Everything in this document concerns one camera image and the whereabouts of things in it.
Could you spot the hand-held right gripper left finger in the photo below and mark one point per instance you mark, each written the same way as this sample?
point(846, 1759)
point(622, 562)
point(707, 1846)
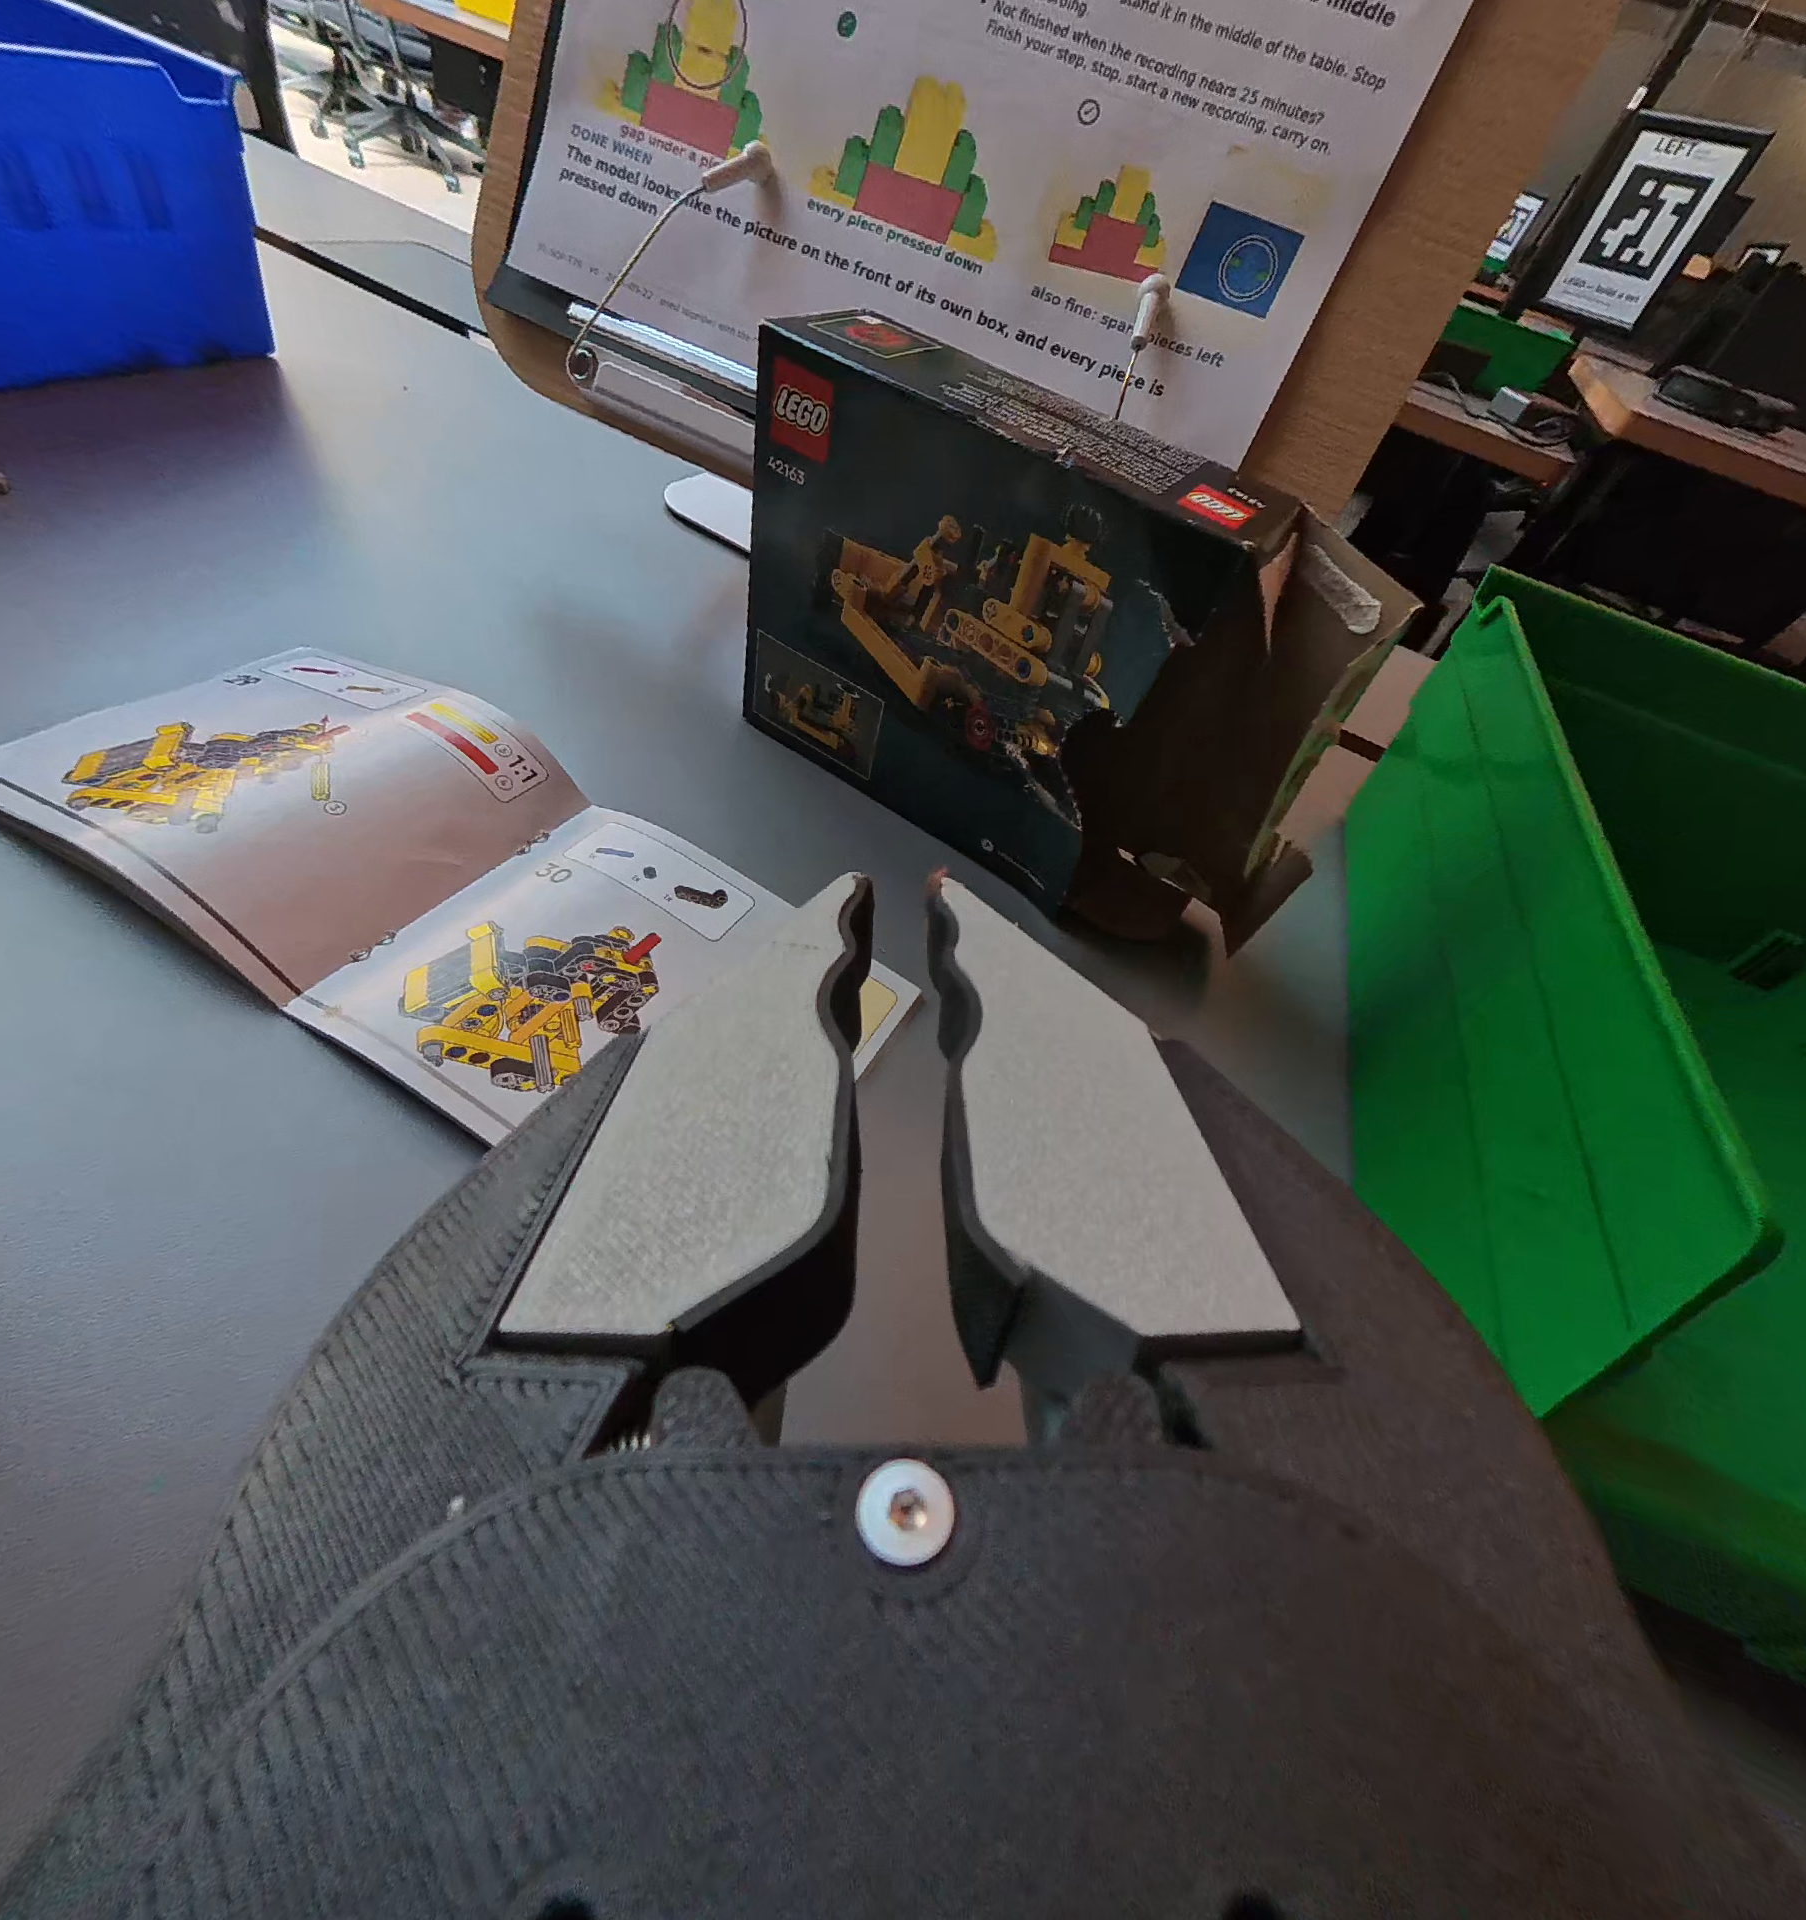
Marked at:
point(692, 1170)

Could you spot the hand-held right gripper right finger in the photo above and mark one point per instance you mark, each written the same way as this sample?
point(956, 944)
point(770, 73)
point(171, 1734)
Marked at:
point(1112, 1184)

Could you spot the lego instruction booklet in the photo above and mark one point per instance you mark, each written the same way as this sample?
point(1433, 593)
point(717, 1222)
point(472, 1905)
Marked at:
point(394, 871)

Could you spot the dark lego set box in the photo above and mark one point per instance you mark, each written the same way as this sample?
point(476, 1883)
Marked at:
point(995, 629)

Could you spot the green plastic bin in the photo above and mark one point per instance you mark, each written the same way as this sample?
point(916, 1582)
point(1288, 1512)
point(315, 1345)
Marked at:
point(1519, 976)

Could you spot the small green background bin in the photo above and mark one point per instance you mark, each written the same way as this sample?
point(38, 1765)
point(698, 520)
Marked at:
point(1512, 347)

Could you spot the wooden background desk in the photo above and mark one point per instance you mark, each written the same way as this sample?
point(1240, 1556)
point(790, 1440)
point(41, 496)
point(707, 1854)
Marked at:
point(1746, 458)

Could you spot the dark desk device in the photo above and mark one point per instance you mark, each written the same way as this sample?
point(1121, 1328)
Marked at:
point(1722, 398)

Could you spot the printed instruction sheet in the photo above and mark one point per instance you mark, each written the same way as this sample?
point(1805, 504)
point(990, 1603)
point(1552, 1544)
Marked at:
point(1142, 121)

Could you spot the wooden document stand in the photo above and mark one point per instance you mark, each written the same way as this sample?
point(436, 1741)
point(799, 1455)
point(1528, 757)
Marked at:
point(1488, 180)

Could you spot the black framed printed tag sign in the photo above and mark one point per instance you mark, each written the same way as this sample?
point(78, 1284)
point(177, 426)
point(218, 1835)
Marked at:
point(1652, 219)

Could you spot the office chair with wheels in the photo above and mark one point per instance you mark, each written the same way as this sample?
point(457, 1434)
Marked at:
point(379, 91)

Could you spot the blue plastic bin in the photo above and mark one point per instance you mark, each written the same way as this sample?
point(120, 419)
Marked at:
point(78, 210)

